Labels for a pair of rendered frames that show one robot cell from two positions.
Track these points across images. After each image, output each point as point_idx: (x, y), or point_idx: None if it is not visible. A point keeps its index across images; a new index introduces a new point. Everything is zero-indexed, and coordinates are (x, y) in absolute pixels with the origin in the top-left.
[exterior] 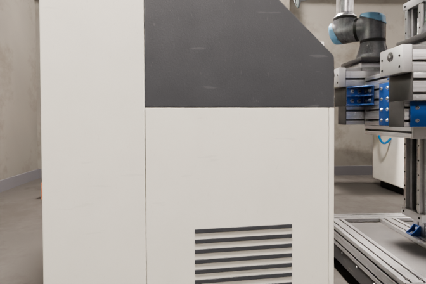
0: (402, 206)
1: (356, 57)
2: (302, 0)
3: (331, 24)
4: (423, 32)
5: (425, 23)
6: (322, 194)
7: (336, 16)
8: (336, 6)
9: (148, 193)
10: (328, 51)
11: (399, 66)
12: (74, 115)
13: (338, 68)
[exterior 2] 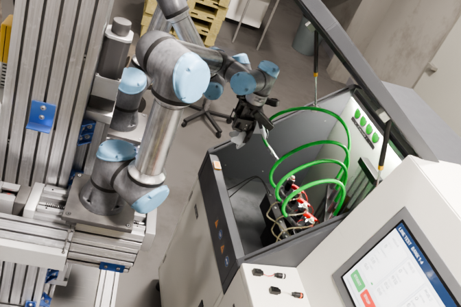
0: (67, 281)
1: (125, 202)
2: (234, 142)
3: (166, 185)
4: (145, 123)
5: (137, 118)
6: None
7: (164, 169)
8: (166, 159)
9: None
10: (213, 146)
11: None
12: None
13: (156, 207)
